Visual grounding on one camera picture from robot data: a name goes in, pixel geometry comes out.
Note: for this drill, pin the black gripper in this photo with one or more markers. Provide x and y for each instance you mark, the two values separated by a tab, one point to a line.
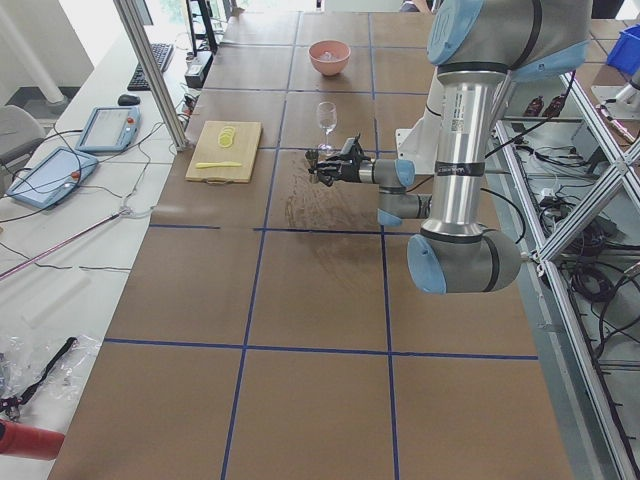
348	171

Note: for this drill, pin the steel cocktail jigger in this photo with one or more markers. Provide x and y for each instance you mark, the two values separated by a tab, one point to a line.
312	158

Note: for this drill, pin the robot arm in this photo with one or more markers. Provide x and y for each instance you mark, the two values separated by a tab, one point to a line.
476	47

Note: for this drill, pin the clear wine glass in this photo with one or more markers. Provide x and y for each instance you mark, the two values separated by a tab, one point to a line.
326	117

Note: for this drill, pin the clear ice cubes pile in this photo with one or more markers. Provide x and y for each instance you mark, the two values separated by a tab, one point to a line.
328	56

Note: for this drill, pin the bamboo cutting board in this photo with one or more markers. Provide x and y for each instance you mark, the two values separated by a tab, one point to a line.
244	149

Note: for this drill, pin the pink bowl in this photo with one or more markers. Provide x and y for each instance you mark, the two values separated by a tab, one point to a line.
341	49

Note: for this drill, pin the yellow plastic knife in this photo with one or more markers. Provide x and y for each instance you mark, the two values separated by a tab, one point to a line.
222	164

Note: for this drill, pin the black desktop box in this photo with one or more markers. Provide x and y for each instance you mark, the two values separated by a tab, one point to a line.
198	66

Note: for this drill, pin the metal rod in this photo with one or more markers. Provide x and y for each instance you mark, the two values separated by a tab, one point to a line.
123	212

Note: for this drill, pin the black computer mouse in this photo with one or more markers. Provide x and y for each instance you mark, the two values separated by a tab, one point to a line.
128	100

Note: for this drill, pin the far blue teach pendant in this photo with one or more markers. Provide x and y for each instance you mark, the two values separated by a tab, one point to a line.
109	130

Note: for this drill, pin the blue teach pendant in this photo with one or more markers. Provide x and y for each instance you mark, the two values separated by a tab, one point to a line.
109	130
53	179

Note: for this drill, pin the near blue teach pendant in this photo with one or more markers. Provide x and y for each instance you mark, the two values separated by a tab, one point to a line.
53	179

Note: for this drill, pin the blue storage bin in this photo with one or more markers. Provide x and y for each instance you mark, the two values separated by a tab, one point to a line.
625	55

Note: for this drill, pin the clear plastic bag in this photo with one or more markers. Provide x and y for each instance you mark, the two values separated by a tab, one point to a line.
54	369

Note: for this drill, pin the red fire extinguisher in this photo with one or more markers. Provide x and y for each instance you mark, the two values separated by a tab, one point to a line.
29	442

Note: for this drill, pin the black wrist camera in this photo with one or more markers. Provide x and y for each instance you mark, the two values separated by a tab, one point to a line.
352	150

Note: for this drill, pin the aluminium frame post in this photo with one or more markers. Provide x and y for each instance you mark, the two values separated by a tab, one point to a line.
133	26

